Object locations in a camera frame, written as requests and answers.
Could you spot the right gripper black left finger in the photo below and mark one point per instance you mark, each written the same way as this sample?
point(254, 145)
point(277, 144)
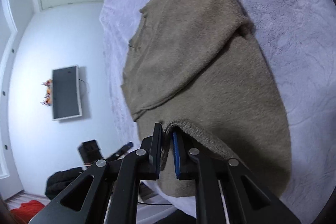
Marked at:
point(107, 191)

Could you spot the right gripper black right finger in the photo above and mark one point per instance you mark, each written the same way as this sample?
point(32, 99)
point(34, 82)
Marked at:
point(226, 191)

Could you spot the olive brown fuzzy sweater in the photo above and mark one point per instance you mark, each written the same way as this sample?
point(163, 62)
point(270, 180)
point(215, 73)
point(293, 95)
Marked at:
point(196, 65)

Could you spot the red cloth on floor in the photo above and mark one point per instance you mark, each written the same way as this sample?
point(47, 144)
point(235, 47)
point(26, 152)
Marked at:
point(27, 211)

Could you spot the black gripper device on floor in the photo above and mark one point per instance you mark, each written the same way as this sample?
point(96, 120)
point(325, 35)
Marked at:
point(90, 152)

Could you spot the lavender plush bed blanket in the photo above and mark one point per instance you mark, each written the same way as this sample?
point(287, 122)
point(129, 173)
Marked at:
point(297, 38)

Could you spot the wall mounted grey television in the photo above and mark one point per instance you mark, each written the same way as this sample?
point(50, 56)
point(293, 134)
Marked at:
point(66, 102)

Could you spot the orange flower wall decoration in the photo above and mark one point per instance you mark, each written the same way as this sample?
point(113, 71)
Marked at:
point(47, 99)

